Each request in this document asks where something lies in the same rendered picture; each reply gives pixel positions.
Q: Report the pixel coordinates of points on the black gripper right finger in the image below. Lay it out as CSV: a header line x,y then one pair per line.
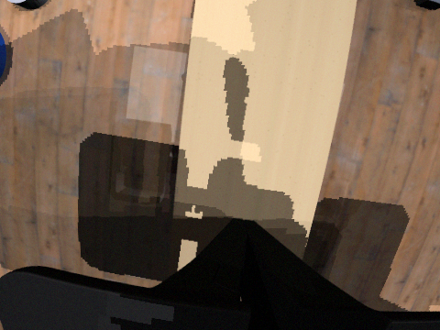
x,y
283,293

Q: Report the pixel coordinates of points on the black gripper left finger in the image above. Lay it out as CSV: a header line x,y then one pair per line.
x,y
204,295

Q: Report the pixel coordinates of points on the grey short cylinder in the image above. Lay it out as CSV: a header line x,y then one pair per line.
x,y
29,4

